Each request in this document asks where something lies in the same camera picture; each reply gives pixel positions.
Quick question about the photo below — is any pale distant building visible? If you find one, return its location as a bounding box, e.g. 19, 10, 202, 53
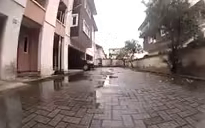
93, 43, 108, 62
107, 47, 123, 61

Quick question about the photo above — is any dark car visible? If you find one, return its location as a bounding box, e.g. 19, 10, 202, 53
77, 58, 96, 72

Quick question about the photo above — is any tree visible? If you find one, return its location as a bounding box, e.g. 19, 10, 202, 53
141, 0, 205, 76
118, 38, 144, 69

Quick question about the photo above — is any brown building with white windows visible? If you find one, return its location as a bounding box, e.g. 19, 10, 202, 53
68, 0, 99, 70

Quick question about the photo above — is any brown and white house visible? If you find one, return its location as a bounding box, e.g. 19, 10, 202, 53
137, 16, 173, 56

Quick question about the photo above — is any wet brick paved road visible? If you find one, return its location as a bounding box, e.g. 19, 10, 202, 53
0, 66, 205, 128

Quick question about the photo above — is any beige pink building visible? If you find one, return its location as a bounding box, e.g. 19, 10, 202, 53
0, 0, 75, 81

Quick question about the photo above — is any puddle of water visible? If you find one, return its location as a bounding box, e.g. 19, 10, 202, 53
0, 73, 111, 128

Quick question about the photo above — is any concrete kerb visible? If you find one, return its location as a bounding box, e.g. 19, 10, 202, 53
133, 67, 205, 84

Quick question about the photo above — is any concrete forecourt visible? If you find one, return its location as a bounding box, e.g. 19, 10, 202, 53
0, 69, 85, 96

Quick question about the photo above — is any pale end wall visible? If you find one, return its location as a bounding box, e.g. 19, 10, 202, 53
94, 58, 125, 68

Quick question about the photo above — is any beige perimeter wall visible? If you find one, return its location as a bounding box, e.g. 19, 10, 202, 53
129, 45, 205, 81

